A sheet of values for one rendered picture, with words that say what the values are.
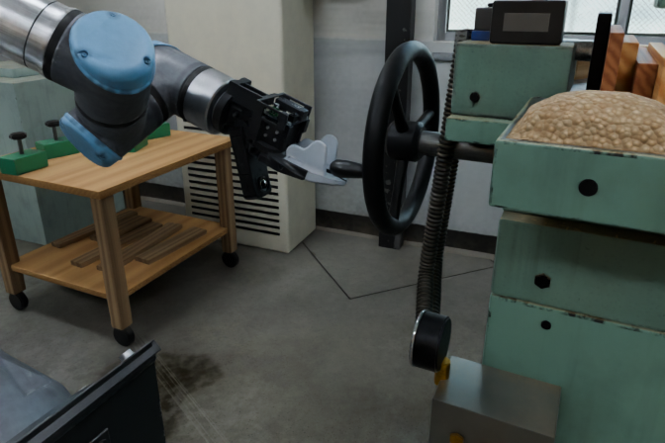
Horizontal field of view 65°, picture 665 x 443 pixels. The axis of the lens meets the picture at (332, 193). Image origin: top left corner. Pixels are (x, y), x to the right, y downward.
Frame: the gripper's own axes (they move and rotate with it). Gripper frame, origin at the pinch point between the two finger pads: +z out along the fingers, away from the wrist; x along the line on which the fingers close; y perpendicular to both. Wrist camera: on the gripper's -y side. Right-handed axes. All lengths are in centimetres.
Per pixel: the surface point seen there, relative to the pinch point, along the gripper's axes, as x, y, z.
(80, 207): 89, -122, -141
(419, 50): 10.5, 19.1, 1.2
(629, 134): -18.0, 25.2, 26.4
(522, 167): -19.2, 19.6, 20.7
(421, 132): 10.1, 8.7, 6.2
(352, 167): -1.3, 3.9, 1.8
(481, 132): 1.9, 14.8, 14.7
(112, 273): 30, -77, -64
